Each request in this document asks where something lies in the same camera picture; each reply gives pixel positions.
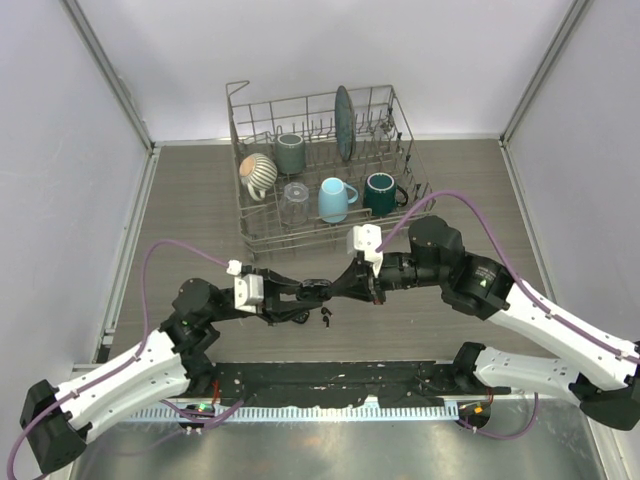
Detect dark green mug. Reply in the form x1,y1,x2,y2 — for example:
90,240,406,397
363,172,409,217

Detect white slotted cable duct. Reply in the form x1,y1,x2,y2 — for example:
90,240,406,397
120,398,459,423

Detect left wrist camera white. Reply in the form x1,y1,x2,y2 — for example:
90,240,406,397
226,260,264,314

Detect striped ceramic mug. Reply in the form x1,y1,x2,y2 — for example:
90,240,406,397
239,153,278,202

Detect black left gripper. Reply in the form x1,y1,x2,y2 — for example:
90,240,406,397
205,268,321,326

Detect light blue mug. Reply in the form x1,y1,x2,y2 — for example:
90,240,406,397
318,177,359,224

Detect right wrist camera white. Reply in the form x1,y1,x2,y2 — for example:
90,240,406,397
346,224,383,264

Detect black earbud with stem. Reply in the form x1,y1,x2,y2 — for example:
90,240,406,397
321,307,332,328

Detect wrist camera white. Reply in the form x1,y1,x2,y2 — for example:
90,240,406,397
346,224,383,264
226,260,264,314

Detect grey ceramic cup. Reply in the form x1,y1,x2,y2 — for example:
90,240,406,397
275,133,306,175

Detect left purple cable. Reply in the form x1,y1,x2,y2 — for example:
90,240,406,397
7,239,234,476

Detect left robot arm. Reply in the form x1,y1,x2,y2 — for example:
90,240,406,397
18,266,331,475

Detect dark teal plate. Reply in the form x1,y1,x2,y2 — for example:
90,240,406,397
334,85,356,162

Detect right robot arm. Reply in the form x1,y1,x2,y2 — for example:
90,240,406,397
330,216,639,431

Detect clear glass tumbler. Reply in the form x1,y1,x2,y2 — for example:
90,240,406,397
279,182,310,226

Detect purple cable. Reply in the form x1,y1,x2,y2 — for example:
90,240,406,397
7,239,234,476
374,190,640,364

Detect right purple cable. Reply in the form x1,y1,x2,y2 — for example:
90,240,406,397
374,190,640,364

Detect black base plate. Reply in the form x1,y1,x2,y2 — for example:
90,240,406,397
159,360,511,409

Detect small black earbud case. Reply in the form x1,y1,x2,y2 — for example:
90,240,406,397
291,311,310,325

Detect metal wire dish rack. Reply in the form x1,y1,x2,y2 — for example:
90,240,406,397
226,81,432,256

